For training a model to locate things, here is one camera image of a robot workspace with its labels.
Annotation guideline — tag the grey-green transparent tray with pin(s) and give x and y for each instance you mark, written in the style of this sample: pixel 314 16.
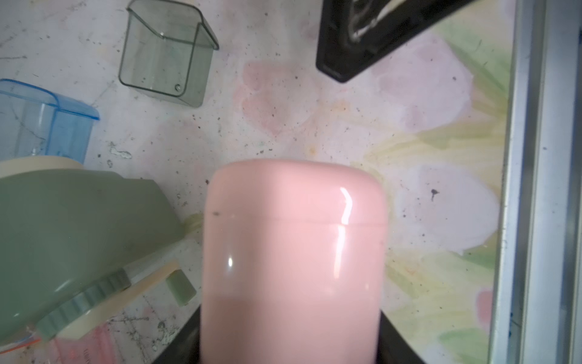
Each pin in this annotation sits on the grey-green transparent tray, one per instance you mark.
pixel 168 51

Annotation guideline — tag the pink transparent tray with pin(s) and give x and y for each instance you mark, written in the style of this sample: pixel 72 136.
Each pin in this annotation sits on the pink transparent tray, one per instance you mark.
pixel 25 340

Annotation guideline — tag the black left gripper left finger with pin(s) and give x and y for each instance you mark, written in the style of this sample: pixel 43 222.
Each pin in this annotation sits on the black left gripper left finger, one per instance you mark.
pixel 185 348

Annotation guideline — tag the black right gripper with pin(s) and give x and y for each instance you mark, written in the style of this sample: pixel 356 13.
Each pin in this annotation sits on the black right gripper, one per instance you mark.
pixel 355 35

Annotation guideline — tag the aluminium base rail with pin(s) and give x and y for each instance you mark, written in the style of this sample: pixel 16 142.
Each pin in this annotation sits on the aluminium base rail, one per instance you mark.
pixel 536 315

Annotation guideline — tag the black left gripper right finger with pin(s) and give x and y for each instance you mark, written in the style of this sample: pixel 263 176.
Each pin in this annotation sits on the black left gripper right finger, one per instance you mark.
pixel 392 348

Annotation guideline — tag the pink pencil sharpener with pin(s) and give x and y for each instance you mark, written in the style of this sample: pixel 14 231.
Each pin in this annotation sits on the pink pencil sharpener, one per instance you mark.
pixel 293 257

